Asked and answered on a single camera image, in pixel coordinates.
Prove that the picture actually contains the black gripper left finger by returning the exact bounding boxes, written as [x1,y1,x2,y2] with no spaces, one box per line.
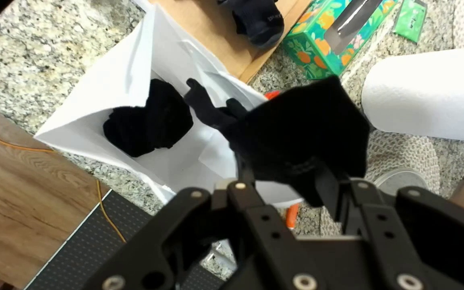
[84,180,319,290]

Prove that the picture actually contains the white paper towel roll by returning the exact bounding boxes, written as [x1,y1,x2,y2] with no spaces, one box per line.
[361,45,464,143]

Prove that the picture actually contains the cardboard cover box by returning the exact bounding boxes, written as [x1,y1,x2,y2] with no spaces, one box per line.
[149,0,316,85]

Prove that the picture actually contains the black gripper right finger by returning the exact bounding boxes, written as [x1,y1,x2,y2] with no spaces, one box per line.
[315,162,464,290]

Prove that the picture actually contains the round glass lid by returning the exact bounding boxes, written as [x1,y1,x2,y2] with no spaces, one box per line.
[374,167,435,198]

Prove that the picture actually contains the black floor mat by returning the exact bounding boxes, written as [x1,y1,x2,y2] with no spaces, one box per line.
[25,190,239,290]

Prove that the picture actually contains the small green packet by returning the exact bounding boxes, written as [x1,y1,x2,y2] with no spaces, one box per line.
[392,0,431,45]

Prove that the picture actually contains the white paper bag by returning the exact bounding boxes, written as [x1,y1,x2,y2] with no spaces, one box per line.
[34,3,305,207]

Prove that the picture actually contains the green tissue box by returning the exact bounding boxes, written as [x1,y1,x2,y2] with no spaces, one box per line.
[282,0,402,77]

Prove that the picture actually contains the orange marker pen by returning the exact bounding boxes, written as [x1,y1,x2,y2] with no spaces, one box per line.
[286,202,302,231]

